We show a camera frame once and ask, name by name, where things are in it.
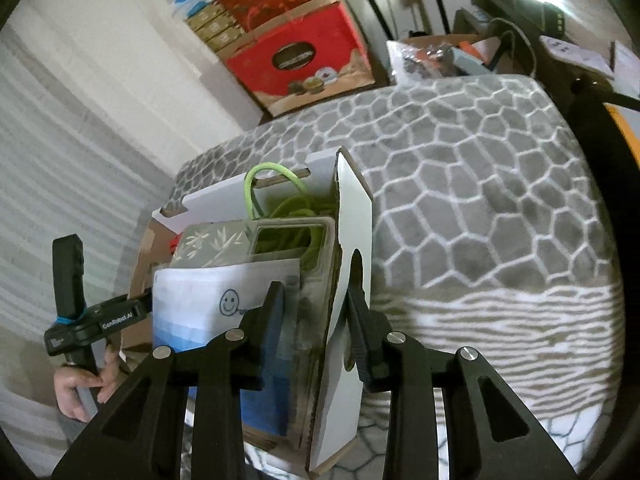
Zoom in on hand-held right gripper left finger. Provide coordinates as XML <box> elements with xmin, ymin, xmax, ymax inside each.
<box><xmin>52</xmin><ymin>282</ymin><xmax>288</xmax><ymax>480</ymax></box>

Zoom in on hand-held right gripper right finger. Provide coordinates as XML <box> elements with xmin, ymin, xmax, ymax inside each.
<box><xmin>347</xmin><ymin>280</ymin><xmax>578</xmax><ymax>480</ymax></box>

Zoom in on blue face mask pack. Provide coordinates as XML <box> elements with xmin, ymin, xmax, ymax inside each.
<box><xmin>152</xmin><ymin>260</ymin><xmax>301</xmax><ymax>436</ymax></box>

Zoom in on clear bamboo print pouch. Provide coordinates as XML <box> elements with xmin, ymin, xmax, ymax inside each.
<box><xmin>172</xmin><ymin>217</ymin><xmax>336</xmax><ymax>456</ymax></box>

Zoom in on white and brown cardboard box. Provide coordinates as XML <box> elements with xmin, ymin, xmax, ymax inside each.
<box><xmin>127</xmin><ymin>147</ymin><xmax>373</xmax><ymax>476</ymax></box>

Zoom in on green cable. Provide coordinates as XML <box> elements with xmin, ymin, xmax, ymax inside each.
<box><xmin>243</xmin><ymin>162</ymin><xmax>326</xmax><ymax>281</ymax></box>

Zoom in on person's left hand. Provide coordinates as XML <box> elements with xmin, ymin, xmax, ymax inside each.
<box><xmin>54</xmin><ymin>337</ymin><xmax>121</xmax><ymax>423</ymax></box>

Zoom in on white curtain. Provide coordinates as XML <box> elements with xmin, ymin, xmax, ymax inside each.
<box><xmin>0</xmin><ymin>25</ymin><xmax>178</xmax><ymax>461</ymax></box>

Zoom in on large red gift box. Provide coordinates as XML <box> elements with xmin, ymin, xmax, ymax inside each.
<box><xmin>225</xmin><ymin>0</ymin><xmax>376</xmax><ymax>116</ymax></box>

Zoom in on gold flat box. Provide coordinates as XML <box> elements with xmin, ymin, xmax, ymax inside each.
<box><xmin>205</xmin><ymin>26</ymin><xmax>247</xmax><ymax>55</ymax></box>
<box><xmin>185</xmin><ymin>4</ymin><xmax>228</xmax><ymax>26</ymax></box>

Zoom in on clear plastic bag of parts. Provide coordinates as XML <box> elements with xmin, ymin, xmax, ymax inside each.
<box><xmin>387</xmin><ymin>40</ymin><xmax>461</xmax><ymax>86</ymax></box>

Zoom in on orange box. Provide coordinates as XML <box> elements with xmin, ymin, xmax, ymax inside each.
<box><xmin>602</xmin><ymin>102</ymin><xmax>640</xmax><ymax>171</ymax></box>

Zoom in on pink box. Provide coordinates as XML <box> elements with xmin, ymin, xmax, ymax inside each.
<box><xmin>611</xmin><ymin>40</ymin><xmax>640</xmax><ymax>98</ymax></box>

